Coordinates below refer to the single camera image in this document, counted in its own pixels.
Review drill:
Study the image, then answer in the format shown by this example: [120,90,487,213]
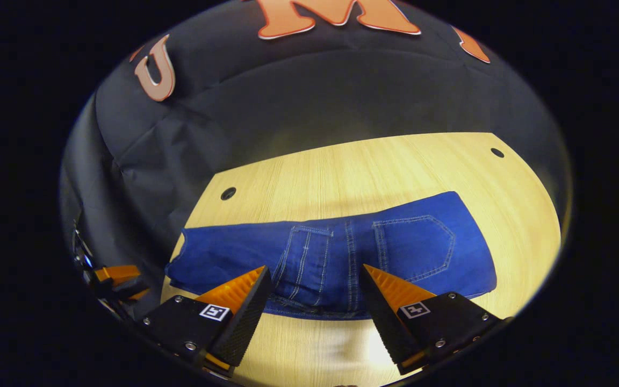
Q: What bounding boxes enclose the blue denim jeans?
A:
[164,191,498,321]

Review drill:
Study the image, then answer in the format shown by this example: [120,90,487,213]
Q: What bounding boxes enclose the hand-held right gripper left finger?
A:
[136,265,273,377]

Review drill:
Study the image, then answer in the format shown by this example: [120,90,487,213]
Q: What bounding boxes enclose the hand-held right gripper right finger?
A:
[361,263,512,376]

